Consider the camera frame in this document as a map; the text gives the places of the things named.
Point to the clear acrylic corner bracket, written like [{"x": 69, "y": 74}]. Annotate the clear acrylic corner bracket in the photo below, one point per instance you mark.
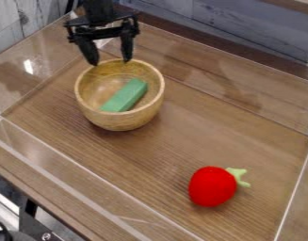
[{"x": 98, "y": 43}]

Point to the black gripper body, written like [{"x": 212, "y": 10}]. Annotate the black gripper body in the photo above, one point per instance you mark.
[{"x": 102, "y": 22}]

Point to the brown wooden bowl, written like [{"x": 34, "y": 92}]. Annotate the brown wooden bowl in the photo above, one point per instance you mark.
[{"x": 100, "y": 81}]

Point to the red plush strawberry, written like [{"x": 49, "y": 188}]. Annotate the red plush strawberry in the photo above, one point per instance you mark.
[{"x": 212, "y": 185}]

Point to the green rectangular block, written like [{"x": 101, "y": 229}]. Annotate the green rectangular block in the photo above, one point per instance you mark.
[{"x": 125, "y": 96}]

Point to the black table leg bracket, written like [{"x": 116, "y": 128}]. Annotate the black table leg bracket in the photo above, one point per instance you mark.
[{"x": 30, "y": 226}]

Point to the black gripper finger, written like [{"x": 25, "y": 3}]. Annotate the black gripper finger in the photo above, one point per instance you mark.
[
  {"x": 88, "y": 49},
  {"x": 126, "y": 41}
]

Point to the clear acrylic tray wall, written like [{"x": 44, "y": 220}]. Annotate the clear acrylic tray wall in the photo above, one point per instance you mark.
[{"x": 100, "y": 211}]

